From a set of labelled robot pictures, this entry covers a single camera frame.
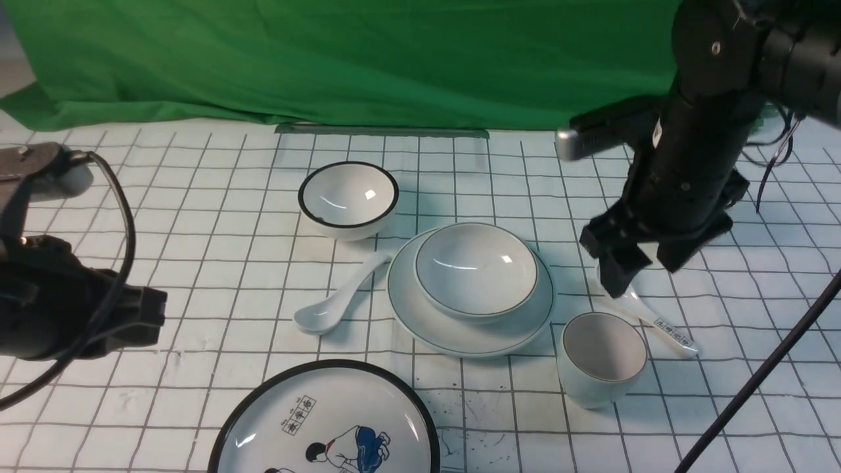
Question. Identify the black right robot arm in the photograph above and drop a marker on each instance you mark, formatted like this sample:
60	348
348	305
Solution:
731	61

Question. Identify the illustrated black-rimmed plate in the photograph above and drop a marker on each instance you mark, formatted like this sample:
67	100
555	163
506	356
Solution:
334	415

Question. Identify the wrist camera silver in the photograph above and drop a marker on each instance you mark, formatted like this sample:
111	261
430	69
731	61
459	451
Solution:
628	122

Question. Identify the white cup thin rim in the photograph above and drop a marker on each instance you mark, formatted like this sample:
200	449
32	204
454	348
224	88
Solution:
600	358

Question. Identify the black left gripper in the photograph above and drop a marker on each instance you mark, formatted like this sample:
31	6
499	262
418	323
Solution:
49	297

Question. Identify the grey metal strip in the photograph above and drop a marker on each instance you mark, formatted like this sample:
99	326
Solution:
379	131

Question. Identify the white round plate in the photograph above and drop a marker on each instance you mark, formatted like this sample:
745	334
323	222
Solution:
456	337

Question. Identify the black-rimmed white bowl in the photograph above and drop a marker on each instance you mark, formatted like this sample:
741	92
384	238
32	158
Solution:
349	200

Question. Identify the white ceramic spoon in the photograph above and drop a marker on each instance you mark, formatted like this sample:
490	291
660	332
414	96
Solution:
322	317

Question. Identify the white grid tablecloth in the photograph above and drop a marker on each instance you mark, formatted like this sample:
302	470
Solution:
220	230

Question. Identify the white spoon with print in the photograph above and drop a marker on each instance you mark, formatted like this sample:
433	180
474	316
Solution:
631	306

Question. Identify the green backdrop cloth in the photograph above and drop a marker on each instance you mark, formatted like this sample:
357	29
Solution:
527	65

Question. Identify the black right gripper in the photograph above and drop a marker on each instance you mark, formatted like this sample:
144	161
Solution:
664	214

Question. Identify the white shallow bowl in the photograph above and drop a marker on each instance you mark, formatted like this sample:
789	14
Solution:
476	272

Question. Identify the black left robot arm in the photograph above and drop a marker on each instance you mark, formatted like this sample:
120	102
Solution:
38	173

